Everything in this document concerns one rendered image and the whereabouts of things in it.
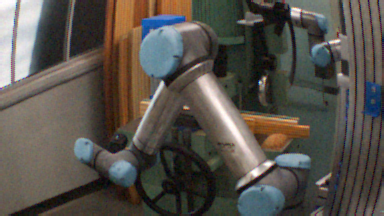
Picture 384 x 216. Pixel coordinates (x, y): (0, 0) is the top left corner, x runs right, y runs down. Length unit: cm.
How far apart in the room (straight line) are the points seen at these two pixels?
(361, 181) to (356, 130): 17
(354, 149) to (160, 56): 59
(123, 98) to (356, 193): 234
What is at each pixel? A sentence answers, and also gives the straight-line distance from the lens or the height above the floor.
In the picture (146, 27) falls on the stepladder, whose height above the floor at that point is 112.
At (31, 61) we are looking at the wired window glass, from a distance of 350.
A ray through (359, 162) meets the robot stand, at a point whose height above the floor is 103.
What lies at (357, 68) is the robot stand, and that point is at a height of 130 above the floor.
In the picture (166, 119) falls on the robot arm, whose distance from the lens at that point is 179.
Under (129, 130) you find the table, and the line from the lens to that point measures 239.
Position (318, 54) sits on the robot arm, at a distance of 194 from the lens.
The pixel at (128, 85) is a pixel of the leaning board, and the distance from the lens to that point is 377.
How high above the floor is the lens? 161
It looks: 15 degrees down
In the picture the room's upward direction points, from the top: straight up
